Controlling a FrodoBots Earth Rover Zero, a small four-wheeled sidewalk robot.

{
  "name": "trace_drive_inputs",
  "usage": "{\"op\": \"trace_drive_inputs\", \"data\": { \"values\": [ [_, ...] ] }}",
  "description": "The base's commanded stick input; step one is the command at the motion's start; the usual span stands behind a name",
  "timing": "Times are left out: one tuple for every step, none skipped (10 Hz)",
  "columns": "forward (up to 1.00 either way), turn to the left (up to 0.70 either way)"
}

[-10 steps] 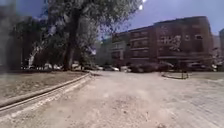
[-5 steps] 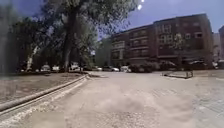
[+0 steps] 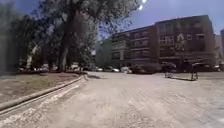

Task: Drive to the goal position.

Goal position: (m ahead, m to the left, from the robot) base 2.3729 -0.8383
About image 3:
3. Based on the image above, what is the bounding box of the bench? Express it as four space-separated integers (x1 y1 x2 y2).
164 70 200 82

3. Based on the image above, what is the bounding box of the stone kerb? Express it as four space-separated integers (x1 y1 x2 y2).
0 74 89 112

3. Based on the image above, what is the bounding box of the pale sandy paved ground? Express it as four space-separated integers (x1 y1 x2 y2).
0 71 224 128

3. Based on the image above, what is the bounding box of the pale building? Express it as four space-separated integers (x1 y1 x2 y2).
95 38 114 69

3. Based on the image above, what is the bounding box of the group of trees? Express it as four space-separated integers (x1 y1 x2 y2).
0 0 143 74

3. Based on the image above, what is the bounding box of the row of parked cars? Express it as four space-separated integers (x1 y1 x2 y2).
18 61 222 75

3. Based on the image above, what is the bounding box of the dry earth bed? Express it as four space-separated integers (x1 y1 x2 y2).
0 72 84 104

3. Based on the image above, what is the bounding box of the red brick building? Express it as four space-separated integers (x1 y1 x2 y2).
110 14 217 69

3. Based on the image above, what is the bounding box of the small thin tree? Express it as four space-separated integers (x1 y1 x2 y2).
174 32 188 73

